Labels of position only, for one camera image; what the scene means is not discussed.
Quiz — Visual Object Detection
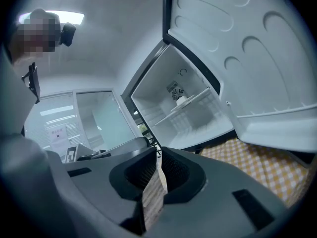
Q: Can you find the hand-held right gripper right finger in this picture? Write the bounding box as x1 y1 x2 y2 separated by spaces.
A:
146 146 290 238

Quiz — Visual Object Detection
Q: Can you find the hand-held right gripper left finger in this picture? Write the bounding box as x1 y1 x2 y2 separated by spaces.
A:
47 146 161 238

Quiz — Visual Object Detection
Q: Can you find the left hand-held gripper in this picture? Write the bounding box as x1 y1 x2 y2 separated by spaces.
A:
64 136 151 164

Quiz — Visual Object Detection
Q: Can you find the black mini fridge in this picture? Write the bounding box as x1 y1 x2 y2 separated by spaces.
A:
120 0 317 158

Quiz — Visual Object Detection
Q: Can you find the frosted glass door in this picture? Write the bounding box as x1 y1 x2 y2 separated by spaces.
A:
75 90 139 151

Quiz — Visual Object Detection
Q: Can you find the beige checkered tablecloth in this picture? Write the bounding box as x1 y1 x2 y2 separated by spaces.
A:
199 137 310 208

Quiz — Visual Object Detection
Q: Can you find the white paper sign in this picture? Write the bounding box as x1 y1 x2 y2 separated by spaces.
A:
51 125 68 146

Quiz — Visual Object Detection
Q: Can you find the striped glass partition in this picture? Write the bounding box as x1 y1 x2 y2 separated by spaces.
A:
23 92 82 156

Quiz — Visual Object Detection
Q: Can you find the rectangular ceiling light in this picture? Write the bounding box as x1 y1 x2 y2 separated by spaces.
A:
18 10 85 26

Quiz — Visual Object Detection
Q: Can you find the person's head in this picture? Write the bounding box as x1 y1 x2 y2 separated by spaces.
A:
11 8 62 61

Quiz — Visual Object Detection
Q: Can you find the black strap buckle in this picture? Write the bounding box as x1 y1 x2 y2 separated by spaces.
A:
21 62 40 104

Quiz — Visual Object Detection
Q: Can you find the black head-worn camera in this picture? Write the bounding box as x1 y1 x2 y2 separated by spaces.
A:
60 22 77 47

